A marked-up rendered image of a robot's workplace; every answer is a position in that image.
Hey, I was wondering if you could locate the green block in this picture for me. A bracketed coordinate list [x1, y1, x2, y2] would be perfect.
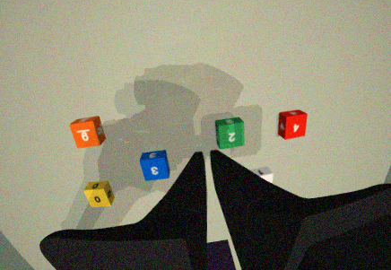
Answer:
[216, 117, 244, 149]

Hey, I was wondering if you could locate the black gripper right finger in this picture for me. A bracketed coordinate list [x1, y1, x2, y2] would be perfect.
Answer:
[210, 149, 391, 270]

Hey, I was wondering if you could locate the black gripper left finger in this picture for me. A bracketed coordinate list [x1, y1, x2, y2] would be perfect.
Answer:
[39, 152, 207, 270]

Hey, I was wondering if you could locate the yellow digit block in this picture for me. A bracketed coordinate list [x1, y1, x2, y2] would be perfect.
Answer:
[83, 180, 115, 207]

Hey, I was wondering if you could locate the orange block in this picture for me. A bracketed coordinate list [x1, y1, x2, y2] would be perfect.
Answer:
[69, 117, 105, 148]

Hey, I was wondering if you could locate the blue block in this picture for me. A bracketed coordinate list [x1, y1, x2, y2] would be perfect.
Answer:
[140, 151, 169, 180]

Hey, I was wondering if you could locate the red block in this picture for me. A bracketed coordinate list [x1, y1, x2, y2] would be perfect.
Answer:
[278, 109, 308, 138]

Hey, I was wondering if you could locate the small white block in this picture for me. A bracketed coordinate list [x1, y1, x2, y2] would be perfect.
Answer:
[250, 166, 273, 182]

